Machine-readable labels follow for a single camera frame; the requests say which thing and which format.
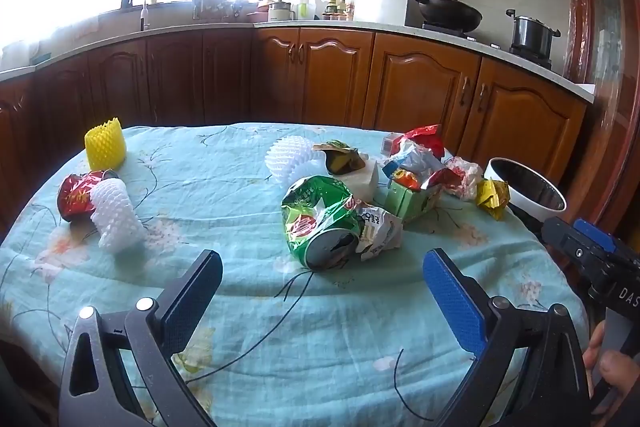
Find row of seasoning bottles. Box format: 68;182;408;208
322;0;356;22

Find yellow foam fruit net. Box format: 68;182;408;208
84;117;127;171

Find white paper box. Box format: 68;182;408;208
345;157;379;202

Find white trash bin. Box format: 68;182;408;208
484;157;568;222

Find red foil wrapper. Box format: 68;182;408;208
400;124;446;158

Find green carton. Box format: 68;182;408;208
385;172;443;224

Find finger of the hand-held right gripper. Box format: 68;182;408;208
541;217;608;280
573;219;640;268

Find white electric kettle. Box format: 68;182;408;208
267;0;296;22

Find red framed glass door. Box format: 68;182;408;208
565;0;640;233

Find yellow foil wrapper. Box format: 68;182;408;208
475;178;511;221

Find floral light blue tablecloth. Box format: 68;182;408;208
0;122;591;427

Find grey kitchen countertop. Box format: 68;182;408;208
0;19;596;102

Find gas stove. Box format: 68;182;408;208
421;21;553;70

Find blue and white wrapper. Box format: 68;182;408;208
382;142;446;188

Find wooden lower cabinets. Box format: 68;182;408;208
0;27;588;228

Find black wok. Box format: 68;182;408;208
388;0;483;32

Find red snack bag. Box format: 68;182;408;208
56;170;121;223

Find red and white paper wrapper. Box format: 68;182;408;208
442;156;485;202

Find green and yellow wrapper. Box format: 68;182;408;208
312;140;368;178

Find large green snack bag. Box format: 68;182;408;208
280;175;363;270

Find person's right hand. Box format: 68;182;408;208
582;322;640;408

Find white foam fruit net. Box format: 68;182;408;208
265;135;318;184
90;179;146;254

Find kitchen faucet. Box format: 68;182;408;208
127;0;151;32

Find white crumpled printed wrapper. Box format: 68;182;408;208
350;199;404;261

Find steel cooking pot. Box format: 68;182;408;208
506;9;562;55

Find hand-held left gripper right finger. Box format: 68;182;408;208
422;248;592;427

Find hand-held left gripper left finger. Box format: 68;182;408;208
59;249;223;427

